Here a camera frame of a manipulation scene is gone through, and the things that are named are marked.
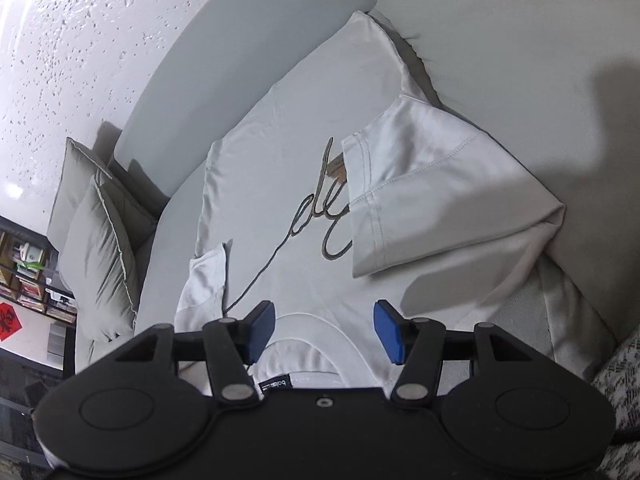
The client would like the grey cushion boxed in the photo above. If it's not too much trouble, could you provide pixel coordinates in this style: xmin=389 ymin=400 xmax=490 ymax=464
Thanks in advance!
xmin=60 ymin=174 xmax=156 ymax=342
xmin=47 ymin=136 xmax=119 ymax=252

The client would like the rear grey cushion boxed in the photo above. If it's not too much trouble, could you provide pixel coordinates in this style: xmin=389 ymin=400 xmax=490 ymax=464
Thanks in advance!
xmin=47 ymin=136 xmax=119 ymax=252

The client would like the front grey cushion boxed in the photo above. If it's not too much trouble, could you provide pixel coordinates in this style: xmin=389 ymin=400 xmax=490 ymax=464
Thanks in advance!
xmin=60 ymin=174 xmax=156 ymax=342

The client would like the grey sofa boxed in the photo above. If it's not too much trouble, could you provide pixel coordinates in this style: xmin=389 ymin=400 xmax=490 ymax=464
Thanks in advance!
xmin=74 ymin=0 xmax=640 ymax=396

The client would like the white t-shirt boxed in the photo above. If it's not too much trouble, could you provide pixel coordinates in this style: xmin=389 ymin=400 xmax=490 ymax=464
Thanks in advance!
xmin=175 ymin=12 xmax=564 ymax=389

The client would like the red paper decoration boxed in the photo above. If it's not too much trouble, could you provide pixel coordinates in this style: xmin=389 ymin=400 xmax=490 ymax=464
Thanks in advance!
xmin=0 ymin=302 xmax=23 ymax=341

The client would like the black bookshelf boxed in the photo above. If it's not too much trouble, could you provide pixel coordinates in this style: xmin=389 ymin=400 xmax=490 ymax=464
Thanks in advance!
xmin=0 ymin=213 xmax=79 ymax=441

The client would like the houndstooth patterned fabric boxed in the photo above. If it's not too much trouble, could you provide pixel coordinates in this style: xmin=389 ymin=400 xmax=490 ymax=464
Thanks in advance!
xmin=592 ymin=328 xmax=640 ymax=479

